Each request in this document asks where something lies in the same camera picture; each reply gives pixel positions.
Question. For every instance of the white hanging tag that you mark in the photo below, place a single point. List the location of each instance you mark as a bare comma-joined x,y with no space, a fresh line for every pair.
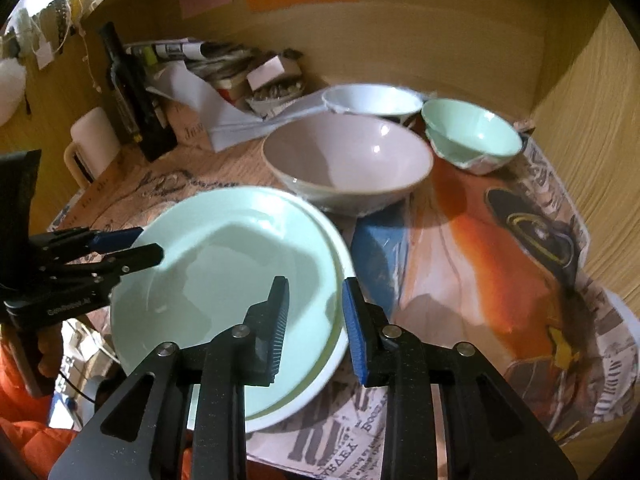
45,54

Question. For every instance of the small bowl of shells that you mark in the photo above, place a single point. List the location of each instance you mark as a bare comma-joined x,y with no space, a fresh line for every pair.
275,96

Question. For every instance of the black lace headband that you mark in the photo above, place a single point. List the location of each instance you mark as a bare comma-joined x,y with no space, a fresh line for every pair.
59,20

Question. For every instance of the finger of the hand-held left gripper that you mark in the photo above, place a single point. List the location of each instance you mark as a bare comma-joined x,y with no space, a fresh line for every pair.
140,256
120,240

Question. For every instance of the mint green plate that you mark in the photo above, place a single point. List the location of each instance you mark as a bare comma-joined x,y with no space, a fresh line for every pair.
225,260

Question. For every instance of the colourful printed newspaper sheet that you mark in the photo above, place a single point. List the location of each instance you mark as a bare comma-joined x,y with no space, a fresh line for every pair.
500,260

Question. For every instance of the white card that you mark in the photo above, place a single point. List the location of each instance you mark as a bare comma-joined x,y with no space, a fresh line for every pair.
265,74

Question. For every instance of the white bowl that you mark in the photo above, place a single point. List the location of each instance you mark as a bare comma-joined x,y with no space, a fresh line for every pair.
370,97

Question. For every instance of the white paper sheet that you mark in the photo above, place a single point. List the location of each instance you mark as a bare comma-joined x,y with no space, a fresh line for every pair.
210,110

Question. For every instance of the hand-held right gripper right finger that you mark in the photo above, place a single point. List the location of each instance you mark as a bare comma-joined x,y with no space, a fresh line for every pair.
357,340

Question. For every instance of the person's left forearm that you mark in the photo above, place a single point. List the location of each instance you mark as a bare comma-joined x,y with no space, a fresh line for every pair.
25,445

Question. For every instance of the pale pink bowl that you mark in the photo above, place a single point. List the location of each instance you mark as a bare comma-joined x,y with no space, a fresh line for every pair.
345,155

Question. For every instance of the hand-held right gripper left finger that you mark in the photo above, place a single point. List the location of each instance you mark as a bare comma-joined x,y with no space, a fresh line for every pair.
277,330

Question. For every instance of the white mug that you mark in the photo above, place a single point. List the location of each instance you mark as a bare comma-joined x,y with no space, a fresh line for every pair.
92,140

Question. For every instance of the yellow hair accessory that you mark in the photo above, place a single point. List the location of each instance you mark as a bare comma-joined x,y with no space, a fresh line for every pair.
81,0

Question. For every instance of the person's left hand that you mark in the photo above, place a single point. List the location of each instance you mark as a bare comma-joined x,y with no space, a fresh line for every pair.
51,352

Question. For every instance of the white fluffy headband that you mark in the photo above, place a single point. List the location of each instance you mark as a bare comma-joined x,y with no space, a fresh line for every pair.
20,30

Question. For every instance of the dark wine bottle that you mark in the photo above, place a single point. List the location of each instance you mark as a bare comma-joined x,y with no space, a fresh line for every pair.
132,100

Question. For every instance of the mint green bowl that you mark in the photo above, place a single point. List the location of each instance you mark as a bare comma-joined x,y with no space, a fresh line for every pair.
470,130

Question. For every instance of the white fluffy pompom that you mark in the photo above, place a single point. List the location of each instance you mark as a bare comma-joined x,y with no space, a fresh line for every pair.
10,90

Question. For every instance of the white plate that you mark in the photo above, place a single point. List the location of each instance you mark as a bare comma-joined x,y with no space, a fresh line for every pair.
327,382

